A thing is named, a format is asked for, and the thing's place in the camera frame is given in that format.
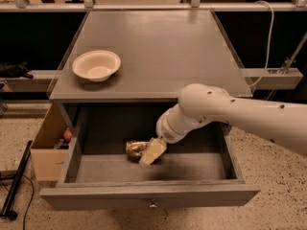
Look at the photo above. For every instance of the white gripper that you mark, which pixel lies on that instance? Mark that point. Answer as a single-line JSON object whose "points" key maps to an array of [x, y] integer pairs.
{"points": [[164, 128]]}

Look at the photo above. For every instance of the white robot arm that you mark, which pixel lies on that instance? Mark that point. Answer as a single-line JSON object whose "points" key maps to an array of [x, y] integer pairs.
{"points": [[198, 105]]}

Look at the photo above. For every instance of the open grey top drawer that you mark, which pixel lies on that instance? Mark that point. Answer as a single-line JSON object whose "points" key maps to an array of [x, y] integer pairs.
{"points": [[199, 171]]}

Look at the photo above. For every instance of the silver drawer knob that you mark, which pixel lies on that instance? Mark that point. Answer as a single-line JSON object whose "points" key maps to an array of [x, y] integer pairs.
{"points": [[153, 204]]}

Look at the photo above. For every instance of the orange ball in box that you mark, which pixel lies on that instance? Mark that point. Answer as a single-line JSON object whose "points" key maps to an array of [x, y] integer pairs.
{"points": [[67, 135]]}

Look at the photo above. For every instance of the grey wooden cabinet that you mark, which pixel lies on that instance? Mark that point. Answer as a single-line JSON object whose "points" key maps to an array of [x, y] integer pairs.
{"points": [[161, 52]]}

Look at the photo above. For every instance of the white paper bowl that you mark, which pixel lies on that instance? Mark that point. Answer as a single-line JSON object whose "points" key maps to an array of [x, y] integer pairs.
{"points": [[96, 66]]}

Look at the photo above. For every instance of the cardboard box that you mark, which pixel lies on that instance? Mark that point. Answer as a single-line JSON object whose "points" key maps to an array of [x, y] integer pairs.
{"points": [[49, 149]]}

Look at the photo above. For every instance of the black cloth on ledge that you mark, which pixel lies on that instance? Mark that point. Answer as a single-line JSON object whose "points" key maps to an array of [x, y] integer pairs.
{"points": [[15, 70]]}

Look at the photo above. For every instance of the black stand leg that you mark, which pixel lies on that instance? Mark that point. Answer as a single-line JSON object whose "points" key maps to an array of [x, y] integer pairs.
{"points": [[7, 212]]}

